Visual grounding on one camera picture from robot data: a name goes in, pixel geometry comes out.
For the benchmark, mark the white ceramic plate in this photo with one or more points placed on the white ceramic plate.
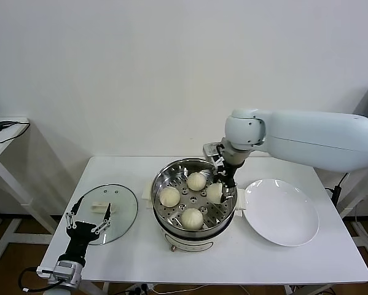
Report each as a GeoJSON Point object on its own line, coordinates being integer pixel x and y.
{"type": "Point", "coordinates": [282, 215]}

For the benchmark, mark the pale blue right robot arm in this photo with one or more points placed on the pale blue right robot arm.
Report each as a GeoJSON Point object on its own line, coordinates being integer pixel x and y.
{"type": "Point", "coordinates": [309, 135]}

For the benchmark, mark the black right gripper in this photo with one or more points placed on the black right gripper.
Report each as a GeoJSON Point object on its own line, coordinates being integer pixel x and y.
{"type": "Point", "coordinates": [226, 175]}

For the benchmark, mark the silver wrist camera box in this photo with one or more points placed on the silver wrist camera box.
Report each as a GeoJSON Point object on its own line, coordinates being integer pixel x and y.
{"type": "Point", "coordinates": [211, 152]}
{"type": "Point", "coordinates": [65, 269]}

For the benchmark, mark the white steamed baozi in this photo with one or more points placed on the white steamed baozi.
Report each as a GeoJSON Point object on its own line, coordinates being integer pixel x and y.
{"type": "Point", "coordinates": [213, 193]}
{"type": "Point", "coordinates": [196, 181]}
{"type": "Point", "coordinates": [191, 218]}
{"type": "Point", "coordinates": [169, 197]}

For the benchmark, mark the stainless steel steamer basket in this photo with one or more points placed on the stainless steel steamer basket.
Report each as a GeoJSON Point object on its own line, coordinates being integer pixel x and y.
{"type": "Point", "coordinates": [171, 215]}

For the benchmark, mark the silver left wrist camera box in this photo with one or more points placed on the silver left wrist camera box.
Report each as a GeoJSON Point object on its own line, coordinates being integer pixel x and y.
{"type": "Point", "coordinates": [65, 269]}

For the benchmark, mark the round glass pot lid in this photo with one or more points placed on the round glass pot lid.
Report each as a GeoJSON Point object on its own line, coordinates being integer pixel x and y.
{"type": "Point", "coordinates": [119, 212]}

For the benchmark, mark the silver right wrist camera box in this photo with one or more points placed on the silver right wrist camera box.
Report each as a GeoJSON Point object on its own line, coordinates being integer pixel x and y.
{"type": "Point", "coordinates": [211, 152]}

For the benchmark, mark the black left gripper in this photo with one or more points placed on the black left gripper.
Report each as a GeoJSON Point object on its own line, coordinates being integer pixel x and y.
{"type": "Point", "coordinates": [80, 238]}

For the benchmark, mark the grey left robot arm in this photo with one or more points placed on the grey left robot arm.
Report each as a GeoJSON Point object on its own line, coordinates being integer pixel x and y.
{"type": "Point", "coordinates": [64, 284]}

